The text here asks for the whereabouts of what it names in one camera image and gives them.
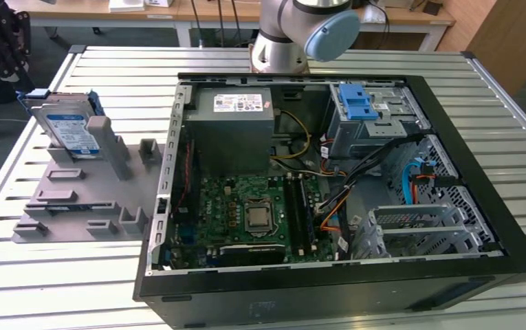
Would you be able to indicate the hard disk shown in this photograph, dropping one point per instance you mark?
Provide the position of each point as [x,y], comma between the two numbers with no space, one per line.
[70,134]

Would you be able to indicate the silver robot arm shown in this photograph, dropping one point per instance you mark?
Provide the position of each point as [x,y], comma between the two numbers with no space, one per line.
[281,20]

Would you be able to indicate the silver disk bay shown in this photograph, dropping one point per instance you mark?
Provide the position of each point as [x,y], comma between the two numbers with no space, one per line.
[423,230]

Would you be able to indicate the wooden desk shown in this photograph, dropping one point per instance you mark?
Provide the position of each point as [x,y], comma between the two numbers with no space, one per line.
[83,13]

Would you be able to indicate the white box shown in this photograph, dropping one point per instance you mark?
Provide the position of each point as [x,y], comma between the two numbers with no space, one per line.
[127,5]

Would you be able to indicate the grey parts rack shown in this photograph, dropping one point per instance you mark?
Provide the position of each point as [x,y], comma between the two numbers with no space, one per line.
[92,185]

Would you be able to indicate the thin dark RAM stick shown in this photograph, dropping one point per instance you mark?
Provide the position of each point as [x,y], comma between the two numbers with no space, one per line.
[67,207]

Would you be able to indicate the grey power supply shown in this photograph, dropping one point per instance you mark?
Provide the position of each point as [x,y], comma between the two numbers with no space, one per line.
[230,144]

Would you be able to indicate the green motherboard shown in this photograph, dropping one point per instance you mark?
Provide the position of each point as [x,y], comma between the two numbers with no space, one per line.
[217,203]

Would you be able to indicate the CPU socket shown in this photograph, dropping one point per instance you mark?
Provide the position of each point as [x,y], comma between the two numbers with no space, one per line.
[258,201]

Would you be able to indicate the silver CPU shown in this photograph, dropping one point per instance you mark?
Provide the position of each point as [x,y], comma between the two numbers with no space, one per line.
[258,216]

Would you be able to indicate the blue plastic drive latch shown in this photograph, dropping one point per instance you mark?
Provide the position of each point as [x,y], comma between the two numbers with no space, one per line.
[351,103]

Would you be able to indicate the black RAM stick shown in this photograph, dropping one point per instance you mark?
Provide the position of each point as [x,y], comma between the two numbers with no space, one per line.
[294,213]

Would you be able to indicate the black graphics card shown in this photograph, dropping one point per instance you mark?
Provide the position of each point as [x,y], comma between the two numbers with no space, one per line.
[249,256]

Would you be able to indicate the silver optical drive cage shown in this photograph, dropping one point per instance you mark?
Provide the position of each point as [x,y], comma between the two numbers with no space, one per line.
[382,130]

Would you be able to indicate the black open PC case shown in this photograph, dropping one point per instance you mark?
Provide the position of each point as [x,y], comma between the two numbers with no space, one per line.
[290,302]

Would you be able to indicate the wooden cabinet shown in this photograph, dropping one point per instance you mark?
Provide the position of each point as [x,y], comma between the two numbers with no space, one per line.
[510,41]

